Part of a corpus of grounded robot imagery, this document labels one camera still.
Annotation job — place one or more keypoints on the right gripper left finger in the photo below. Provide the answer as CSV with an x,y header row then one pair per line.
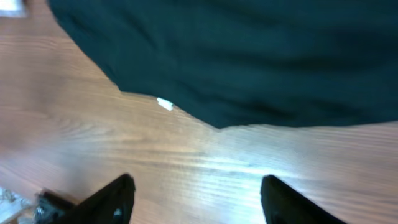
x,y
113,204

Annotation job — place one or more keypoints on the folded beige trousers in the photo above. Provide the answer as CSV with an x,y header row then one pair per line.
x,y
12,8

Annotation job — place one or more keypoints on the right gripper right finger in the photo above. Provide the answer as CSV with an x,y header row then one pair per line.
x,y
282,204

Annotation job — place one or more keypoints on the black t-shirt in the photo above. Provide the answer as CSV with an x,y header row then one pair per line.
x,y
295,63

